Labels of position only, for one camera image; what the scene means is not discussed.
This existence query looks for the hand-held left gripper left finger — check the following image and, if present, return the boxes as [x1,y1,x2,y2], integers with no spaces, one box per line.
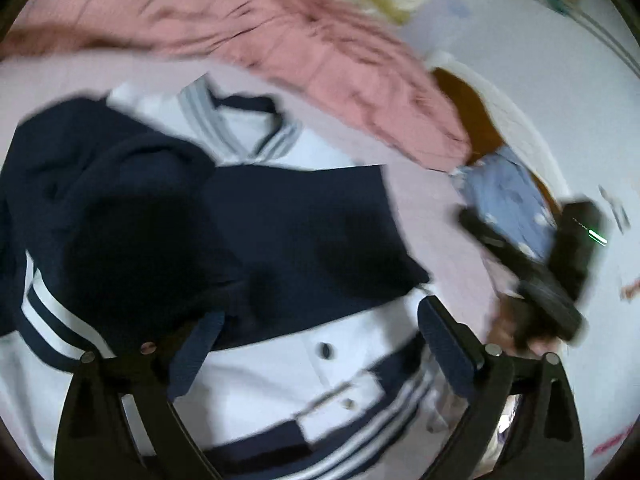
[54,310,226,480]

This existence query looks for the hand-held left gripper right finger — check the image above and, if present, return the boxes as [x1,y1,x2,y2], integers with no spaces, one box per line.
[417,296,586,480]

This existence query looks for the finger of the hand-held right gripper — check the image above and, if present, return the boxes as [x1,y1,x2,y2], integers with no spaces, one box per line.
[457,208,532,287]

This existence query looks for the white and navy jacket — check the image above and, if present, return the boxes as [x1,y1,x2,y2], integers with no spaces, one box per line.
[0,74,451,480]

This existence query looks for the person's right hand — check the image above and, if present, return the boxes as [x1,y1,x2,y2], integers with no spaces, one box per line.
[487,295,551,357]

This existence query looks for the light blue patterned cloth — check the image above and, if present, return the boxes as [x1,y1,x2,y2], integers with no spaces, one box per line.
[450,147,558,266]

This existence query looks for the white and brown headboard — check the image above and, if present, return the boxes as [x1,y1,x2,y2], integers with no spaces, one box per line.
[427,52,576,221]

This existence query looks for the pink checked blanket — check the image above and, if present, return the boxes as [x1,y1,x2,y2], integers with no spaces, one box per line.
[0,0,473,173]

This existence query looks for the grey wall pipe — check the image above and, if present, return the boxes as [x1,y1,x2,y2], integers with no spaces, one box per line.
[570,5,640,71]

